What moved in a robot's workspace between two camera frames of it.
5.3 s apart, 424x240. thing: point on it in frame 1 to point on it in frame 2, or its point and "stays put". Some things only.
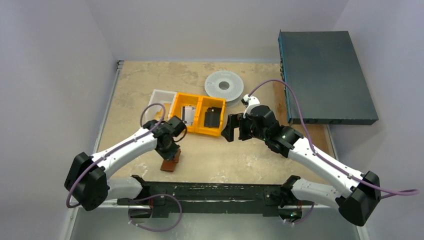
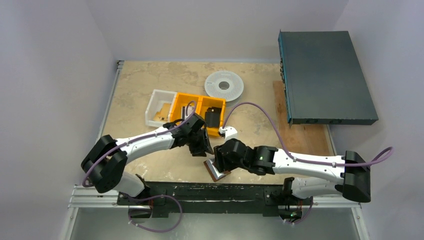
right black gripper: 240,126 to 222,159
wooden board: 317,134 stays put
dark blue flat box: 325,70 stays put
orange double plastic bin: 201,103 stays put
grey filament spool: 226,84 stays put
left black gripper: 170,154 to 201,149
